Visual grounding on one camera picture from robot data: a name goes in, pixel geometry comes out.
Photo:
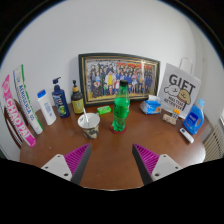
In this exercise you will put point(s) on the framed group photo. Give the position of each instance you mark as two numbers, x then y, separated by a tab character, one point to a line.
103	76

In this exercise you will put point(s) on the white radiator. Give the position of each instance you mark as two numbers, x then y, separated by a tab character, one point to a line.
215	145

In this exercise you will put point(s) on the small green soap pack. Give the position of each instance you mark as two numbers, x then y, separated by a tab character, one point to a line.
104	110

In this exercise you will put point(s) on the white spoon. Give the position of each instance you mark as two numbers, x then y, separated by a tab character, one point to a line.
86	116

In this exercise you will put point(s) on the green plastic drink bottle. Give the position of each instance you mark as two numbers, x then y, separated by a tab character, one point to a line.
121	110

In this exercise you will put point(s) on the blue tissue pack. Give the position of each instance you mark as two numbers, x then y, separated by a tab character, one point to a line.
150	106

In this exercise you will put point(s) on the small white remote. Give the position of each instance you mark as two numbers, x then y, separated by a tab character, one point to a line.
186	135

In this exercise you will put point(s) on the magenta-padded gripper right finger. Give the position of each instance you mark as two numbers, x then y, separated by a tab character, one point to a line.
150	163

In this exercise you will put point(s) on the white green shuttlecock tube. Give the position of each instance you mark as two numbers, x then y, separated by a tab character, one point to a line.
28	106

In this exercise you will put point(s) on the small patterned box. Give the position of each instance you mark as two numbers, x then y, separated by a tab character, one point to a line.
167	119

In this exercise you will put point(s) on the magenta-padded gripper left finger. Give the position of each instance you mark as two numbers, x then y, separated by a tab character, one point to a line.
75	161

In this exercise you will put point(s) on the dark blue pump bottle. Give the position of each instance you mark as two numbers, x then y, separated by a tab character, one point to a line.
61	103

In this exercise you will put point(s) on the white bottle with blue cap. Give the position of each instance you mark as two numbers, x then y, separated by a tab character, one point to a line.
47	110

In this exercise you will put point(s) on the blue detergent bottle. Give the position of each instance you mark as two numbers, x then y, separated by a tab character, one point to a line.
193	120

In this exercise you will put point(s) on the brown pump bottle yellow label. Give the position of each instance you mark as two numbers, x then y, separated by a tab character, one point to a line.
77	103

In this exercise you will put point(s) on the pink shuttlecock tube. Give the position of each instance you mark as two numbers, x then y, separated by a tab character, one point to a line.
18	116

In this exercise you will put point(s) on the dark floral paper cup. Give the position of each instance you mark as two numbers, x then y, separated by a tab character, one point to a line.
90	130

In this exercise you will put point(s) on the white paper gift bag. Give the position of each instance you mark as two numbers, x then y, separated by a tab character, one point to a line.
180	88

